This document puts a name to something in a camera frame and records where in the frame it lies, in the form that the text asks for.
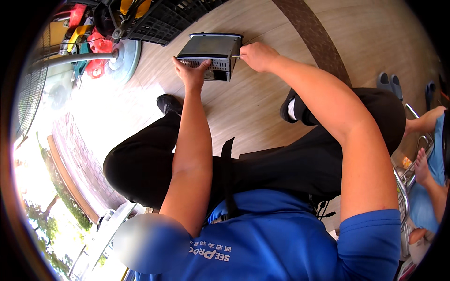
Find person's left hand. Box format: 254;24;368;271
172;56;212;92

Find person's right hand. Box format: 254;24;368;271
239;42;280;74

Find grey metal car stereo unit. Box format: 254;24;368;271
175;32;244;82

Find black plastic crate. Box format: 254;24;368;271
94;0;227;47

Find grey standing fan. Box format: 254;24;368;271
13;20;142;142

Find yellow and black tool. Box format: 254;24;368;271
112;0;152;40

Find grey-blue slipper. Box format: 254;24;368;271
389;74;404;102
376;72;392;93

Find red plastic bag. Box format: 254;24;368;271
85;31;115;79

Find person's legs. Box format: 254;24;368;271
103;87;407;221

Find red plastic container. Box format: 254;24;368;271
68;3;87;29

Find dark blue slipper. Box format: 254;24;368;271
424;80;437;111

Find person's body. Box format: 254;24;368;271
113;126;403;281

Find metal chair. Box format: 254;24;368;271
391;103;435;261

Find black strap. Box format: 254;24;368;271
220;137;236;219

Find white metal rail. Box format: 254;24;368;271
67;202;147;281

